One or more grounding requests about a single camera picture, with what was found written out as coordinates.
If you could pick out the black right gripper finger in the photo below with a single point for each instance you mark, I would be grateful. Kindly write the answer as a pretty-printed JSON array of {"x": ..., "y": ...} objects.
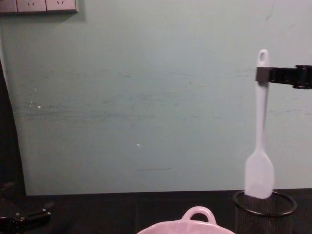
[{"x": 263, "y": 74}]

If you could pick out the white wall socket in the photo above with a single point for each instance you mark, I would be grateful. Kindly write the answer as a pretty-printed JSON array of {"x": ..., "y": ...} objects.
[
  {"x": 61, "y": 5},
  {"x": 31, "y": 5},
  {"x": 7, "y": 5}
]

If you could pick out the white silicone spatula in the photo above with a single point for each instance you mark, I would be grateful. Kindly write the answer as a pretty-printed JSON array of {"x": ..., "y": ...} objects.
[{"x": 259, "y": 173}]

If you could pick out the black mesh utensil holder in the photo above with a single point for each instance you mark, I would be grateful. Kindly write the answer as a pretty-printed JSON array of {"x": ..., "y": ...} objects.
[{"x": 264, "y": 215}]

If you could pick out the black hanging cloth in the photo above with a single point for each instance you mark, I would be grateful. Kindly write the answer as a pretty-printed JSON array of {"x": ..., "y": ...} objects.
[{"x": 9, "y": 146}]

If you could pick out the black table cloth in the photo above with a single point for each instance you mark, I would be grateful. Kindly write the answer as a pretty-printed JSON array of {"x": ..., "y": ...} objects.
[{"x": 117, "y": 212}]

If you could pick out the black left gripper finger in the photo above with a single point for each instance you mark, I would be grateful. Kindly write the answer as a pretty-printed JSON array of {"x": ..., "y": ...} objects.
[{"x": 34, "y": 213}]

